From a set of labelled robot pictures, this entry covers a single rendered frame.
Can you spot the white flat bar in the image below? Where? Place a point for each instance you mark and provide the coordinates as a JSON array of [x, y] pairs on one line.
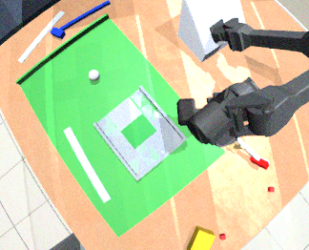
[[86, 165], [40, 36]]

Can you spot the white golf ball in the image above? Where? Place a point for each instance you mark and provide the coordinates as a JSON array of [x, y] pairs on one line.
[[94, 75]]

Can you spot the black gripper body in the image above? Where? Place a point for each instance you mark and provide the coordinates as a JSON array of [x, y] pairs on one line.
[[186, 108]]

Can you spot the blue golf putter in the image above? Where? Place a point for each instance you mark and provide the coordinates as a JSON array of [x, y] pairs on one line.
[[59, 33]]

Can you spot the green putting mat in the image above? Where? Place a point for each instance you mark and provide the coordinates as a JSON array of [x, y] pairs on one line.
[[62, 96]]

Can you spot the yellow box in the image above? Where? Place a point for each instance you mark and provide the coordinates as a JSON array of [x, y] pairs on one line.
[[202, 239]]

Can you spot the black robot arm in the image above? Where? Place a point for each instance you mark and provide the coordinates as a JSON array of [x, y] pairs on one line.
[[268, 109]]

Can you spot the red putter with grey shaft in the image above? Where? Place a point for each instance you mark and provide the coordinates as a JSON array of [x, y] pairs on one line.
[[258, 160]]

